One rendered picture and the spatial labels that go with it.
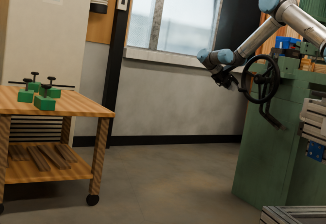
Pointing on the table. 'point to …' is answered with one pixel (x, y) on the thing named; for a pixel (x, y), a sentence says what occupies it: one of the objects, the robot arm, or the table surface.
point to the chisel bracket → (306, 48)
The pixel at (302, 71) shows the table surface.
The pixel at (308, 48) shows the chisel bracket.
